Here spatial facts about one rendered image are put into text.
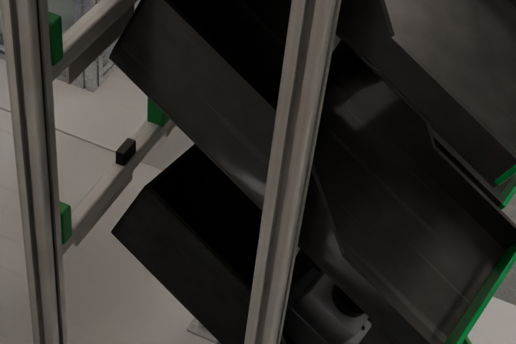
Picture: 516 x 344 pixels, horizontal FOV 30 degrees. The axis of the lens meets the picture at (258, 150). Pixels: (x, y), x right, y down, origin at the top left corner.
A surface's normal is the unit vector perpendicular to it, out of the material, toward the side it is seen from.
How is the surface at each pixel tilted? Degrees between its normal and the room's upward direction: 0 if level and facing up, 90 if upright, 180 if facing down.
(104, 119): 0
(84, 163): 0
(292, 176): 90
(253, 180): 90
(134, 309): 0
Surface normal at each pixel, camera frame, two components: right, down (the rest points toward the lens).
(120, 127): 0.09, -0.74
